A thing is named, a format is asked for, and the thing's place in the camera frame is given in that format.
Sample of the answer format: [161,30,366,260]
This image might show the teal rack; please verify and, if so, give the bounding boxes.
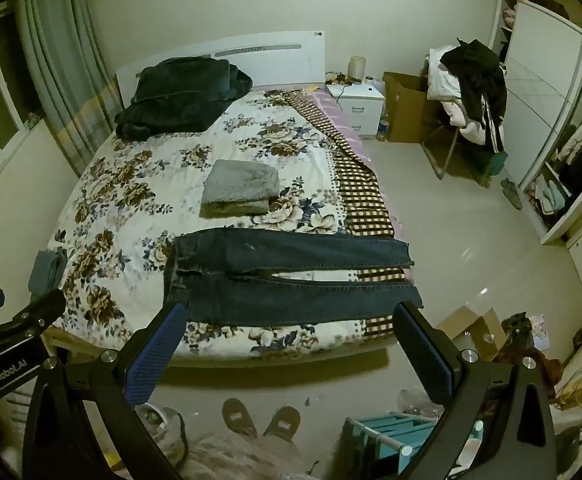
[343,410,487,480]

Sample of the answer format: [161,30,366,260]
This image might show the striped curtain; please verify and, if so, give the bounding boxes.
[13,0,122,176]

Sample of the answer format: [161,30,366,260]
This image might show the large cardboard box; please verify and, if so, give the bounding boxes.
[382,71,442,144]

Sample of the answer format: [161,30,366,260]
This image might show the brown checked blanket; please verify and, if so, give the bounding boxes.
[286,89,419,341]

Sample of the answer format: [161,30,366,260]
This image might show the metal chair with green seat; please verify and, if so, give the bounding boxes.
[421,60,509,186]

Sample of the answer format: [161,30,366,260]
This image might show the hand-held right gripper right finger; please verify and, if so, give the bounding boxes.
[392,301,557,480]

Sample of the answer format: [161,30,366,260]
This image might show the white wardrobe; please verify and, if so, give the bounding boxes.
[488,0,582,246]

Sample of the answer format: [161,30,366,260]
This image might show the blue jeans pants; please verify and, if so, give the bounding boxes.
[162,227,424,328]

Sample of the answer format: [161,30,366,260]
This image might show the floral bedsheet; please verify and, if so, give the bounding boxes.
[51,87,407,361]

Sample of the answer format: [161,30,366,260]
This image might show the pink printed packet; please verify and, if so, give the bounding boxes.
[528,315,547,348]

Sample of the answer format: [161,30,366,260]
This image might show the pink sheet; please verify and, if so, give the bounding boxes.
[305,87,414,281]

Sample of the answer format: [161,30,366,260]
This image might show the black jacket with white stripes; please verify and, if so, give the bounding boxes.
[440,39,508,155]

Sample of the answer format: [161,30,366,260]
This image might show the open flat cardboard box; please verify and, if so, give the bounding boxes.
[436,305,507,361]

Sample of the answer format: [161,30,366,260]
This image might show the white nightstand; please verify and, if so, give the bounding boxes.
[326,81,386,141]

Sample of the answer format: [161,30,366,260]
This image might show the white window frame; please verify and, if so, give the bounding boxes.
[0,0,46,201]

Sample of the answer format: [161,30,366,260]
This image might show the white plastic bag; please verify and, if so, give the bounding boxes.
[136,402,187,461]

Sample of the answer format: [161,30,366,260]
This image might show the grey-blue folded cloth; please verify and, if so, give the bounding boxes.
[28,249,69,297]

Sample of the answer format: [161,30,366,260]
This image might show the dark jacket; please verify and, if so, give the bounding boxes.
[115,57,254,141]

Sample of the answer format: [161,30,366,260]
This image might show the clear plastic bag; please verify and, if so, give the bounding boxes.
[396,387,444,416]

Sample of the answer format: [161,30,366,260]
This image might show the white bed headboard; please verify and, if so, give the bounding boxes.
[115,31,328,106]

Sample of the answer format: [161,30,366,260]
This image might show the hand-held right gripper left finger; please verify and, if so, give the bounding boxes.
[22,301,190,480]

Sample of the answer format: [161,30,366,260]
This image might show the white clothes pile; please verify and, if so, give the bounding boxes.
[425,46,492,146]

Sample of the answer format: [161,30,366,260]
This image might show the grey folded towel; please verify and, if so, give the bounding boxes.
[200,159,281,219]

